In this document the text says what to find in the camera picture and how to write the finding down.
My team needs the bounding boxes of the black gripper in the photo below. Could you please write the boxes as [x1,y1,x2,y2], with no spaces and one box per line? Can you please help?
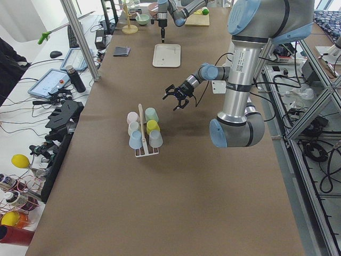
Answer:
[151,12,167,43]
[163,83,193,111]

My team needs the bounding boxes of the green plastic cup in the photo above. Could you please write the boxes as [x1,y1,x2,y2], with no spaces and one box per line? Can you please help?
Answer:
[145,107,159,122]

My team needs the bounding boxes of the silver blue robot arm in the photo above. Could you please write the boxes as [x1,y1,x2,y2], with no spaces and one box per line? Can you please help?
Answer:
[165,1,314,148]
[151,0,209,43]

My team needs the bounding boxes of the cream plastic tray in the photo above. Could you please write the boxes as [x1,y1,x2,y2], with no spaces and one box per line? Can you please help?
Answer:
[152,43,181,68]

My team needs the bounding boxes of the wooden cup tree stand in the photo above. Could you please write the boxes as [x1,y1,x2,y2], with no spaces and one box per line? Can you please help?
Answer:
[122,1,138,35]

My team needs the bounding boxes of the yellow plastic cup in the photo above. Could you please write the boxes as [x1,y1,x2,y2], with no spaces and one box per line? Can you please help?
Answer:
[146,119,160,135]

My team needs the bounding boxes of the grey plastic cup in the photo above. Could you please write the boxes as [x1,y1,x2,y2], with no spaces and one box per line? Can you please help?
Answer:
[149,130,163,148]

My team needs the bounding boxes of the pink plastic cup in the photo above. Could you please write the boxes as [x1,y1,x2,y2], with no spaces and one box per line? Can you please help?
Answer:
[126,111,140,124]

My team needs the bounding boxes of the white plastic cup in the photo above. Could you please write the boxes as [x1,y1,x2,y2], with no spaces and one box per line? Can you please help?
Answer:
[128,121,140,136]

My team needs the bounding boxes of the blue plastic cup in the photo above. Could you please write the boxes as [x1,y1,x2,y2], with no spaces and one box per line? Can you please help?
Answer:
[129,130,143,150]

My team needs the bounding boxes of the green ceramic bowl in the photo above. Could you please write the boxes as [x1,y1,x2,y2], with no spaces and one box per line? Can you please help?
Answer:
[135,14,150,26]

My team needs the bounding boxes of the bamboo cutting board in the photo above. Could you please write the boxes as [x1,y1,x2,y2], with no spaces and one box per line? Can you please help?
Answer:
[185,13,210,27]

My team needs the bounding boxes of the folded grey cloth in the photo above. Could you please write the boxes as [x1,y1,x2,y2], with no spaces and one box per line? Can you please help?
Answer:
[113,46,131,57]

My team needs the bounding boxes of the upper teach pendant tablet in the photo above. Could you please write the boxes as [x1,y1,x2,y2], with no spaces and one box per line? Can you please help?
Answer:
[60,48,87,71]

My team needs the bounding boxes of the teach pendant tablet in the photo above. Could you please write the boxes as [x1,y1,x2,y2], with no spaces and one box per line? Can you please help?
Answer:
[60,48,87,71]
[28,69,70,98]

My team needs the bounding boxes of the black water bottle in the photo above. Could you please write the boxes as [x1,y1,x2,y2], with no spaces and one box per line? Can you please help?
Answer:
[66,65,86,93]

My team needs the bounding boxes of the black computer mouse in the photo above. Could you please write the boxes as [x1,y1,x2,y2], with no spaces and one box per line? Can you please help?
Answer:
[50,51,62,59]

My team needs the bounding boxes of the lower teach pendant tablet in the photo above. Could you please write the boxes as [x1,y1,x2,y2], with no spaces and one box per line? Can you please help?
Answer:
[28,69,70,98]

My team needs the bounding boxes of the white wire cup rack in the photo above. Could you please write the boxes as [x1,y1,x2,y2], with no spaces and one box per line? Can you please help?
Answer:
[134,103,160,158]

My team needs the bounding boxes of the aluminium frame post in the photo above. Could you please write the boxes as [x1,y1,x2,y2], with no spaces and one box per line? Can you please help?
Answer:
[60,0,100,82]

